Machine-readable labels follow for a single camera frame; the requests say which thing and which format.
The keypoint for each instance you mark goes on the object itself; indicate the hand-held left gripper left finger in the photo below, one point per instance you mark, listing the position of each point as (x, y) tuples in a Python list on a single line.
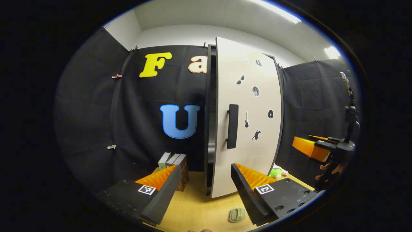
[(162, 196)]

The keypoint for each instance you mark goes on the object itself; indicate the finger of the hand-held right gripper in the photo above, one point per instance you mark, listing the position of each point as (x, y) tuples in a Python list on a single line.
[(309, 148), (328, 140)]

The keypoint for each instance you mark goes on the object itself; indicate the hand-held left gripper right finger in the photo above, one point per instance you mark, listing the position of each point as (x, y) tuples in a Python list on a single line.
[(244, 199)]

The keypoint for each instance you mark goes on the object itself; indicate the grey coaster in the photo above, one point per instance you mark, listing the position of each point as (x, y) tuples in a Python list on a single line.
[(230, 217)]

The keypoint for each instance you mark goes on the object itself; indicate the dark grey cabinet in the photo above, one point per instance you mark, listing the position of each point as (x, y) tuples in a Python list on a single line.
[(208, 129)]

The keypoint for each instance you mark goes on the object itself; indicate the brown book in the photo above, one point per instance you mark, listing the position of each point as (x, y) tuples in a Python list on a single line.
[(184, 175)]

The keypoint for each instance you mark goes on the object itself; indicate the green book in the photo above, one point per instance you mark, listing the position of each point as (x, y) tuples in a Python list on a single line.
[(163, 162)]

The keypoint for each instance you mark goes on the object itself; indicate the green plush toy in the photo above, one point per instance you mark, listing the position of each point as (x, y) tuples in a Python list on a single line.
[(276, 172)]

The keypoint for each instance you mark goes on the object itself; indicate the silver clip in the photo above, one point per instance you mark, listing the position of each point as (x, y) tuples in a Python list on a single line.
[(111, 147)]

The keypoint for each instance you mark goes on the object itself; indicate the black backdrop cloth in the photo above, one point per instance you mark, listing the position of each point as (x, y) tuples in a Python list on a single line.
[(138, 129)]

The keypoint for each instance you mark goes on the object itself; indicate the small ceiling light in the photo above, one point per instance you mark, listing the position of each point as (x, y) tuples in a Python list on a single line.
[(332, 52)]

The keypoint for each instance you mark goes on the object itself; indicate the long ceiling light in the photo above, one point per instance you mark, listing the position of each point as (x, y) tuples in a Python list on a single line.
[(278, 11)]

